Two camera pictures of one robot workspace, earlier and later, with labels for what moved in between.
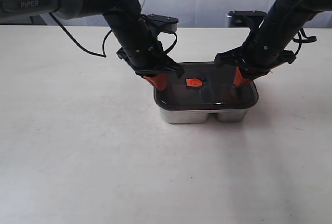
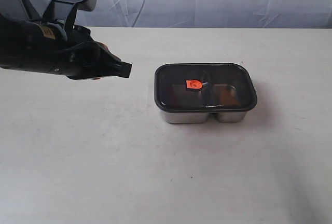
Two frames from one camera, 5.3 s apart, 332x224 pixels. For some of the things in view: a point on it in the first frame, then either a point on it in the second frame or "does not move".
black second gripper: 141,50 to 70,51
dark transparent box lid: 205,85 does not move
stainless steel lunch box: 201,116 does not move
